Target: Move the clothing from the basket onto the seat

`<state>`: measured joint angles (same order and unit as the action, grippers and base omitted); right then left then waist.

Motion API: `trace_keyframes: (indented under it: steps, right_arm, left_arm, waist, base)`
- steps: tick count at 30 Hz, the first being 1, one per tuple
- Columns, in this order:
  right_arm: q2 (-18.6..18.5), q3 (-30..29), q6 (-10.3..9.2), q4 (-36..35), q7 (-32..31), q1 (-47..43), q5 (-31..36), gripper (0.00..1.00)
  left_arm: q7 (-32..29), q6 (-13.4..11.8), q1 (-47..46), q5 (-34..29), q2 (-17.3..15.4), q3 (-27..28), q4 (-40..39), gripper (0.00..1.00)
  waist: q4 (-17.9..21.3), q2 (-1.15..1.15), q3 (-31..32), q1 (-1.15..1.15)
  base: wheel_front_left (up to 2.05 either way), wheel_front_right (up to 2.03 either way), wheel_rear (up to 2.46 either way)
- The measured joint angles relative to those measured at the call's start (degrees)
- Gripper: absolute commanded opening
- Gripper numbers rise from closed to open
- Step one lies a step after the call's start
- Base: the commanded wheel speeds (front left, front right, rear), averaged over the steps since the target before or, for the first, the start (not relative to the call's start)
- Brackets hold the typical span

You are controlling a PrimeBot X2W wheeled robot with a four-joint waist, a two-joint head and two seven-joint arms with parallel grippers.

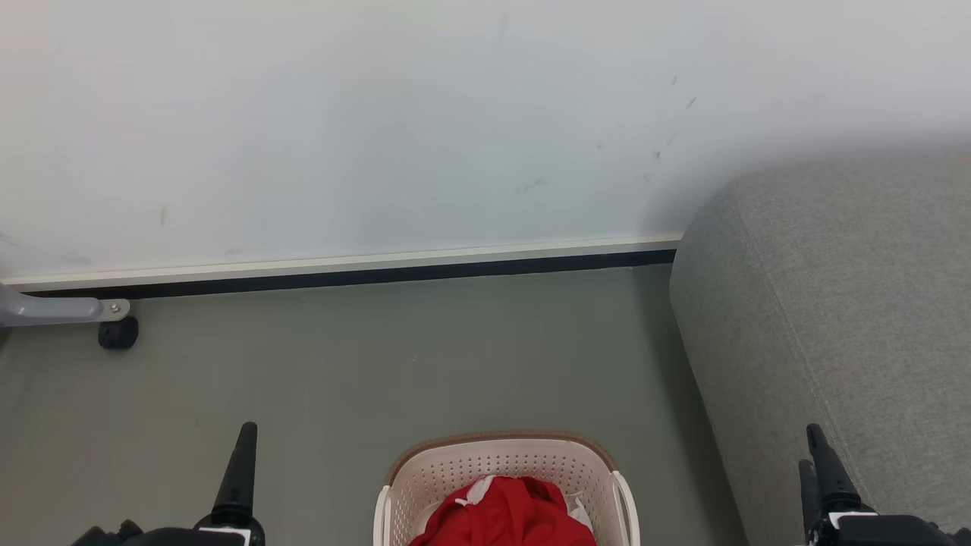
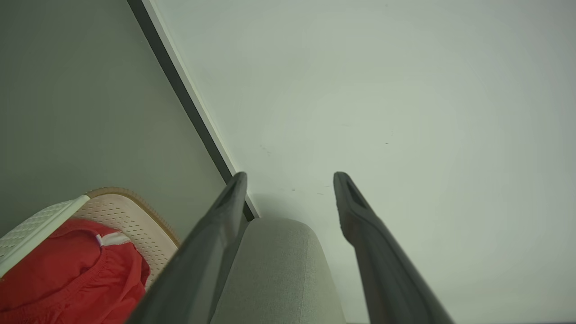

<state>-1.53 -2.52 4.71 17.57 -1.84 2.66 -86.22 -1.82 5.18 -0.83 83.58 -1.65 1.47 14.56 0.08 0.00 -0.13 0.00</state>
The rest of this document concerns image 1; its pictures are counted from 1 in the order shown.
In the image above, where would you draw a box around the grey fabric sofa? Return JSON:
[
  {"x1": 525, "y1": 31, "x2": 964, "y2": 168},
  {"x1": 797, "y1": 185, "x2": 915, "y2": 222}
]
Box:
[{"x1": 669, "y1": 148, "x2": 971, "y2": 546}]

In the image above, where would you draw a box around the black caster wheel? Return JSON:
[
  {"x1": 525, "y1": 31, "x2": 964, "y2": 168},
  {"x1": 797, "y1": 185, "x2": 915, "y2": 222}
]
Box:
[{"x1": 98, "y1": 316, "x2": 140, "y2": 350}]

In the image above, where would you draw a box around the white cloth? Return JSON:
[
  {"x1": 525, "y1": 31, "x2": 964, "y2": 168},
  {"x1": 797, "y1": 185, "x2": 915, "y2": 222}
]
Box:
[{"x1": 565, "y1": 493, "x2": 594, "y2": 532}]

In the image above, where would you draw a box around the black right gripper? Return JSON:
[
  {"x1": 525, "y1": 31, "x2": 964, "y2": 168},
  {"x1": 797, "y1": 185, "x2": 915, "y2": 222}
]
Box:
[{"x1": 798, "y1": 423, "x2": 957, "y2": 546}]

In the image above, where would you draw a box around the red garment with white trim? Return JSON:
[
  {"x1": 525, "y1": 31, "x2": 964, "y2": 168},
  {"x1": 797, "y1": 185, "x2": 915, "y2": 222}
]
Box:
[{"x1": 410, "y1": 475, "x2": 596, "y2": 546}]

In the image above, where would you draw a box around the grey metal furniture leg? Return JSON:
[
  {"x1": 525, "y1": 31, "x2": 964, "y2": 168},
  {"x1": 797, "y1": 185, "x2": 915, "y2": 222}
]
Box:
[{"x1": 0, "y1": 284, "x2": 131, "y2": 328}]

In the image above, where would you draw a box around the white and black baseboard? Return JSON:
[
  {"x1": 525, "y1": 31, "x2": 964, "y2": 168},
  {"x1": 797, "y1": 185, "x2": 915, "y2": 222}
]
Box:
[{"x1": 0, "y1": 235, "x2": 683, "y2": 299}]

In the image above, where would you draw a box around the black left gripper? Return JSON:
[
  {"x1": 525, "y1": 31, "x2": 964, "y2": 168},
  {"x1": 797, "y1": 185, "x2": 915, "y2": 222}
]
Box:
[{"x1": 144, "y1": 422, "x2": 266, "y2": 546}]

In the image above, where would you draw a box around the cream perforated laundry basket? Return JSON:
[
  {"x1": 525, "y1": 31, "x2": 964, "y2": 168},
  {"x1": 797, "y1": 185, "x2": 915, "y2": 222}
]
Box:
[{"x1": 373, "y1": 432, "x2": 640, "y2": 546}]

